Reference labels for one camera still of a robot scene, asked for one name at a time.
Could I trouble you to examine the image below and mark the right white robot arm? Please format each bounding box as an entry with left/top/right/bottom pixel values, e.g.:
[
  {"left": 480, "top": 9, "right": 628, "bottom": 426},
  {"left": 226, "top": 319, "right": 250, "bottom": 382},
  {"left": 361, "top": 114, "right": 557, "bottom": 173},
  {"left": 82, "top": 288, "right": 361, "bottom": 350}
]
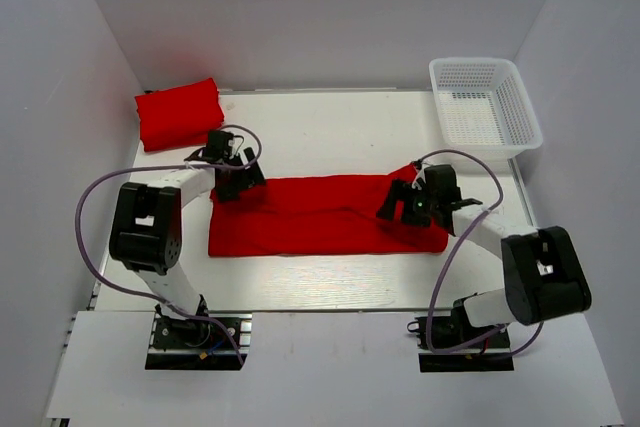
[{"left": 377, "top": 164, "right": 592, "bottom": 354}]

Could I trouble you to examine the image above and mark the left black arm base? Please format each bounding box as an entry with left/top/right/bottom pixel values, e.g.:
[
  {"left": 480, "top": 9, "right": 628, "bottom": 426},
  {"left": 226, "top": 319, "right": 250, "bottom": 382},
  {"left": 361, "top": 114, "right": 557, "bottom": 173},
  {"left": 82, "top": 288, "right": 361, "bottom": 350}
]
[{"left": 145, "top": 313, "right": 252, "bottom": 371}]

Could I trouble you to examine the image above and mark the folded red t shirt stack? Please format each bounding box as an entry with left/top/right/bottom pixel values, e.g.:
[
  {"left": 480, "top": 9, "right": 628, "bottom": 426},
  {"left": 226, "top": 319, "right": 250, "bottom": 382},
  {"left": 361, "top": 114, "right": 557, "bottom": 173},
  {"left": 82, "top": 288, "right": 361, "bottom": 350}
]
[{"left": 135, "top": 77, "right": 224, "bottom": 153}]

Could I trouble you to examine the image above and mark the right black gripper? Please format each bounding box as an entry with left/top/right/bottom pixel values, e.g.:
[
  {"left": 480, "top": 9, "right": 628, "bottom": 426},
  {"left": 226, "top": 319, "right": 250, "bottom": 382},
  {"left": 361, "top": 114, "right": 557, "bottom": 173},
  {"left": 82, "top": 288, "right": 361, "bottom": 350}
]
[{"left": 377, "top": 178, "right": 439, "bottom": 227}]

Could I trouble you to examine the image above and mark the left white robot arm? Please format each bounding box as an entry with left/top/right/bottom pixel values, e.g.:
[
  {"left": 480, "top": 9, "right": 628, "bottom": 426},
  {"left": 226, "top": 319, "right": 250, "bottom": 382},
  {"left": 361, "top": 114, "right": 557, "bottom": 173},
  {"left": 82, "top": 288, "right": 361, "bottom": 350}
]
[{"left": 108, "top": 129, "right": 264, "bottom": 346}]

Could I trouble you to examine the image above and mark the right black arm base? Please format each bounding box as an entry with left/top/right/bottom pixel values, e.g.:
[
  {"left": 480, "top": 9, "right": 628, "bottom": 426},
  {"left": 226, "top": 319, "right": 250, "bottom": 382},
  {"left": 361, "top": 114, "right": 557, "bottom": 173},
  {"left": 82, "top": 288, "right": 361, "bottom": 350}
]
[{"left": 407, "top": 315, "right": 514, "bottom": 373}]

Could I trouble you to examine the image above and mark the white plastic basket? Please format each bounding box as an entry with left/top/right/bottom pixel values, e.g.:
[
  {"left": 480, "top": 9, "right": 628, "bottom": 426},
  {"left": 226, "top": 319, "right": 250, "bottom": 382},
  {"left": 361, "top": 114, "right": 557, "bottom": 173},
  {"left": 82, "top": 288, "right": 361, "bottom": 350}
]
[{"left": 429, "top": 57, "right": 543, "bottom": 162}]

